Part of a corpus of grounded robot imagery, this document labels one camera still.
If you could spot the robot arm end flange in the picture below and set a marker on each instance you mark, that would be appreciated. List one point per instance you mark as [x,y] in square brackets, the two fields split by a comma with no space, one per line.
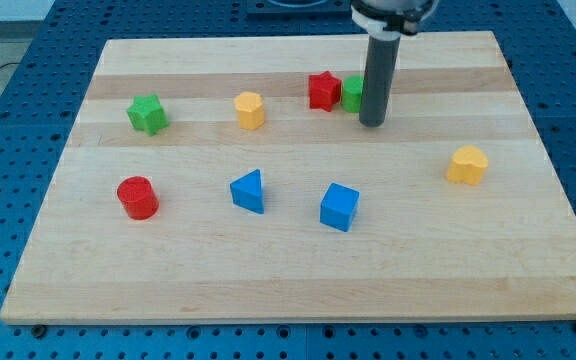
[388,20]

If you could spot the yellow hexagon block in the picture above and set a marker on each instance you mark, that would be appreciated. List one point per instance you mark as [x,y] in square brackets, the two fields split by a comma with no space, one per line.
[250,110]

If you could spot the red star block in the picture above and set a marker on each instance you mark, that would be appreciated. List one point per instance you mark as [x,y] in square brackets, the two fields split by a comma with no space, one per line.
[324,91]

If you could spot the green star block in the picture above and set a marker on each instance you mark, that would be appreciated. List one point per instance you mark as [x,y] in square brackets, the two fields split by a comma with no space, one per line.
[147,114]

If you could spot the blue triangle block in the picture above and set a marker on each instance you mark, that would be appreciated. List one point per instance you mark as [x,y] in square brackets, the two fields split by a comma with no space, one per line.
[247,192]

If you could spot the blue cube block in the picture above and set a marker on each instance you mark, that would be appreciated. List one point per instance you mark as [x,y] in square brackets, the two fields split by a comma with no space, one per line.
[339,206]

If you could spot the wooden board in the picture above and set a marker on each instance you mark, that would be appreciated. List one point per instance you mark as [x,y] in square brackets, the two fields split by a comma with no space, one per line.
[420,248]

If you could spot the green cylinder block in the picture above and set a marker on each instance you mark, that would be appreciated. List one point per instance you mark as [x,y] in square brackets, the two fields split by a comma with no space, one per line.
[352,90]

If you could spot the red cylinder block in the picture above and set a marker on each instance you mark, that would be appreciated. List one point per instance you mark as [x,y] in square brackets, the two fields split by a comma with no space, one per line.
[138,198]

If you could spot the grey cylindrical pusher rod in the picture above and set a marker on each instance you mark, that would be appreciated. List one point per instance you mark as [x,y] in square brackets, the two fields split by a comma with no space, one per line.
[378,76]

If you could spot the yellow heart block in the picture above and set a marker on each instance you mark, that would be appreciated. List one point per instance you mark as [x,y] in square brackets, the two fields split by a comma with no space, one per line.
[468,165]

